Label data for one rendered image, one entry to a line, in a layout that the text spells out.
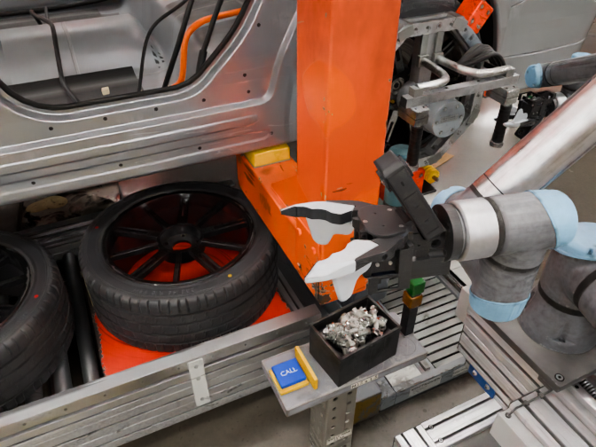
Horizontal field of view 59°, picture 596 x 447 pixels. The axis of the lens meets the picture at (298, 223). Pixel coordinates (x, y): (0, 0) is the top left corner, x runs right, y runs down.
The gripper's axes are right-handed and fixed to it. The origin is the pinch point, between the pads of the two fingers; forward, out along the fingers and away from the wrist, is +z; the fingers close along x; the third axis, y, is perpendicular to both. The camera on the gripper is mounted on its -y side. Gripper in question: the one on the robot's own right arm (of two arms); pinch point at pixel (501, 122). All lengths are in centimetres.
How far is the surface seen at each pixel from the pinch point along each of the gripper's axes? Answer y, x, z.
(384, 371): -39, 43, 68
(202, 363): -47, 13, 110
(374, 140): 19, 21, 63
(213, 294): -33, 1, 101
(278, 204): -15, -9, 75
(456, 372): -78, 31, 25
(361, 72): 36, 21, 68
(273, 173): -15, -26, 70
